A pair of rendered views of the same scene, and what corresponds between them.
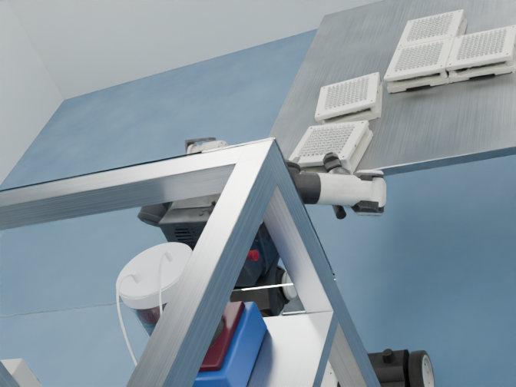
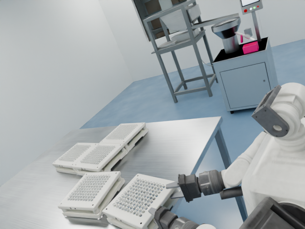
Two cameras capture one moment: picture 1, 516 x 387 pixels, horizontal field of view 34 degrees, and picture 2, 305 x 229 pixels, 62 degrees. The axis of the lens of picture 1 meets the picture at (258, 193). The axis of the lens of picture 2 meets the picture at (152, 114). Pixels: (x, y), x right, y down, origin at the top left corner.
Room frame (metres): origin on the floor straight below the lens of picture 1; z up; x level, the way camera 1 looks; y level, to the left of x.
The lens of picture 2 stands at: (2.39, 0.54, 1.64)
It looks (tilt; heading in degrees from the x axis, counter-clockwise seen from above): 21 degrees down; 280
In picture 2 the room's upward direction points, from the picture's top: 23 degrees counter-clockwise
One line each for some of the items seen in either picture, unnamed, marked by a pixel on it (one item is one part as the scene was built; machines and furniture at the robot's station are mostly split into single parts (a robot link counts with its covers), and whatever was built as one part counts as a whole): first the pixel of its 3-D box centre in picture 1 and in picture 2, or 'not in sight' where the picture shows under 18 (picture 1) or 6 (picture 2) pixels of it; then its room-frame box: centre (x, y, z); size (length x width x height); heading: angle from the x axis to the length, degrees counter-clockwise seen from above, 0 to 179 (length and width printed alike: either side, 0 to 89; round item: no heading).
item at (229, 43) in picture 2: not in sight; (233, 35); (1.62, -2.81, 0.95); 0.49 x 0.36 x 0.38; 155
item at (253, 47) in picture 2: not in sight; (250, 47); (1.55, -2.50, 0.80); 0.16 x 0.12 x 0.09; 155
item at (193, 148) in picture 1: (210, 156); (287, 114); (2.22, 0.08, 1.36); 0.10 x 0.07 x 0.09; 52
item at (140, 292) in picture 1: (170, 299); not in sight; (1.33, 0.23, 1.56); 0.15 x 0.15 x 0.19
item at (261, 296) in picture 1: (259, 296); not in sight; (2.15, 0.13, 0.89); 0.28 x 0.13 x 0.18; 153
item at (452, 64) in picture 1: (482, 47); (122, 133); (2.91, -1.01, 0.96); 0.25 x 0.24 x 0.02; 57
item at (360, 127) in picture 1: (327, 143); (140, 198); (2.73, -0.30, 0.96); 0.25 x 0.24 x 0.02; 52
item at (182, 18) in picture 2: not in sight; (196, 52); (2.07, -3.54, 0.75); 1.43 x 1.06 x 1.50; 155
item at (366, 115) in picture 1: (351, 106); (94, 196); (3.01, -0.48, 0.91); 0.24 x 0.24 x 0.02; 67
